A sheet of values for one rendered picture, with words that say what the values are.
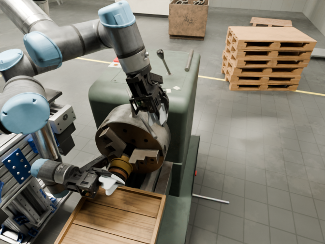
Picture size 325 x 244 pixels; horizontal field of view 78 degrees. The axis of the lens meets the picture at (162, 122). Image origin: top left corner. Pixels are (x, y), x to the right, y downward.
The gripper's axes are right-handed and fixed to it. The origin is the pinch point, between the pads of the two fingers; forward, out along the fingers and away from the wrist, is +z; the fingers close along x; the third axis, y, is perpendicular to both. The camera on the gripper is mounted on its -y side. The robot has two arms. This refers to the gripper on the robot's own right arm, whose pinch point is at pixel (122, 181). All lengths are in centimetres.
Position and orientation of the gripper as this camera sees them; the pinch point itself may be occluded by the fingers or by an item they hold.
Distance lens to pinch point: 78.2
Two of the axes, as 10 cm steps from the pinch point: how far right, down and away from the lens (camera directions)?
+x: -0.1, -7.7, -6.4
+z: 9.7, 1.5, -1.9
